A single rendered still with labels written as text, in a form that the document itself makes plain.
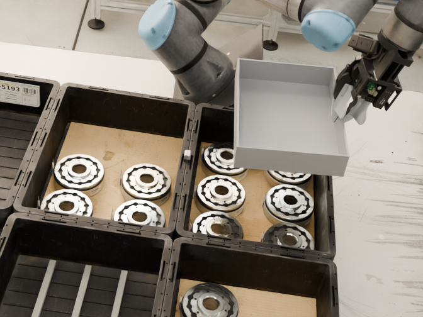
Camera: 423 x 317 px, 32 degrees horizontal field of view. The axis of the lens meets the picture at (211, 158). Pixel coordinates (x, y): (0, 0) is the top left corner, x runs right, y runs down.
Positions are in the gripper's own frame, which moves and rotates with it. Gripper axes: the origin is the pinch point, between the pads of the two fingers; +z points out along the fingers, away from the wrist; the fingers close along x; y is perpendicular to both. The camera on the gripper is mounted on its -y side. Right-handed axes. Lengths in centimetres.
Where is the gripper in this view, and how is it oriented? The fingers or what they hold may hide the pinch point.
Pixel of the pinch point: (338, 114)
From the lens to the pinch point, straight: 143.3
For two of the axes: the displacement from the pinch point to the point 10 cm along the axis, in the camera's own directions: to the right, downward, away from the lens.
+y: 0.3, 6.8, -7.3
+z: -3.9, 6.8, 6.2
